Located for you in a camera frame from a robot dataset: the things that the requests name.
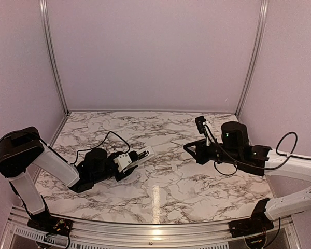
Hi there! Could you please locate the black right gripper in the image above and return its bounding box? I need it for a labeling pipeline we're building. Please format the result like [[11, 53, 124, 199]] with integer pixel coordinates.
[[185, 137, 242, 165]]

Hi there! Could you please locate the white battery cover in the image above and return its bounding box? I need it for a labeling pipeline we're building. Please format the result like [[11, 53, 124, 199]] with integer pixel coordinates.
[[171, 163, 178, 171]]

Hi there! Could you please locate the white remote control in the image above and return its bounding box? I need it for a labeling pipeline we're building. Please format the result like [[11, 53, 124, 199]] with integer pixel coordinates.
[[128, 146, 155, 167]]

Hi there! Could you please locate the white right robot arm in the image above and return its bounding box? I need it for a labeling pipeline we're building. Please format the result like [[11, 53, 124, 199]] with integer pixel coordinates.
[[183, 117, 311, 232]]

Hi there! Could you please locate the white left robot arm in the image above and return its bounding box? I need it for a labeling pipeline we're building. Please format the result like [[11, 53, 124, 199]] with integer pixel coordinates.
[[0, 127, 139, 231]]

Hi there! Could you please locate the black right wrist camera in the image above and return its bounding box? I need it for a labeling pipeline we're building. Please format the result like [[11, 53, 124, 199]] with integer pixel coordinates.
[[195, 116, 211, 136]]

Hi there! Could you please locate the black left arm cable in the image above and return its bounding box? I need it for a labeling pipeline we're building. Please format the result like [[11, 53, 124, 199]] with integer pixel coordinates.
[[72, 131, 131, 167]]

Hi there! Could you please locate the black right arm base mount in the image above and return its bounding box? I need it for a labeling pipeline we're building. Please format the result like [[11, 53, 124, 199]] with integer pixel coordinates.
[[229, 198, 274, 238]]

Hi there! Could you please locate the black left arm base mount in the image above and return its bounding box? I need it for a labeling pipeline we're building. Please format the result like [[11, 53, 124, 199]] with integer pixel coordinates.
[[24, 204, 73, 236]]

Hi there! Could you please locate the aluminium front frame rail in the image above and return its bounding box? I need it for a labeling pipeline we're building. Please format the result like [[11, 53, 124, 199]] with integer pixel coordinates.
[[0, 206, 302, 248]]

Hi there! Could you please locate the aluminium frame corner post right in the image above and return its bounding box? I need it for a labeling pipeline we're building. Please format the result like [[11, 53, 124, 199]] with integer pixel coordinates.
[[235, 0, 269, 119]]

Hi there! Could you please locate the aluminium frame corner post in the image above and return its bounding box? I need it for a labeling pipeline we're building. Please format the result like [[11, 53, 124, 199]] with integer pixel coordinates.
[[235, 0, 269, 119], [39, 0, 70, 116]]

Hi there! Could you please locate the aluminium frame corner post left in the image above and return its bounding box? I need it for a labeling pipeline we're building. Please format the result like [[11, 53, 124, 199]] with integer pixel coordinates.
[[39, 0, 70, 116]]

